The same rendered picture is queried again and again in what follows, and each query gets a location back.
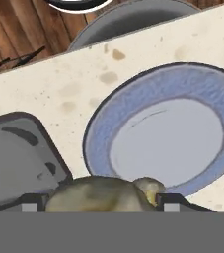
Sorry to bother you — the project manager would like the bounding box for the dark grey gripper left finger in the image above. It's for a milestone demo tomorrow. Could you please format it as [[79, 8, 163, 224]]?
[[0, 192, 50, 213]]

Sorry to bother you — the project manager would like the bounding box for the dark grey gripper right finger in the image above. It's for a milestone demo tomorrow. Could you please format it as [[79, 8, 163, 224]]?
[[155, 192, 218, 213]]

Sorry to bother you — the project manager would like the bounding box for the olive green dumpling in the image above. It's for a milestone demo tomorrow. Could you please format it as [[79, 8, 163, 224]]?
[[44, 175, 167, 213]]

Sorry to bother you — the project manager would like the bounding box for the grey tupperware container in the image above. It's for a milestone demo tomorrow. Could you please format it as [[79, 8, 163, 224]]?
[[0, 112, 74, 211]]

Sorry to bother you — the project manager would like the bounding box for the blue rimmed plate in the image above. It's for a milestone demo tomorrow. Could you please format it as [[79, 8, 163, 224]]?
[[82, 61, 224, 198]]

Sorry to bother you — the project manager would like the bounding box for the grey round stool seat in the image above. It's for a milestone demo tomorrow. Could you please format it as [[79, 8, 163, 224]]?
[[66, 0, 203, 52]]

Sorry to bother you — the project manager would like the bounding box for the black and white round object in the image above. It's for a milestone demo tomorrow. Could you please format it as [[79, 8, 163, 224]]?
[[42, 0, 115, 15]]

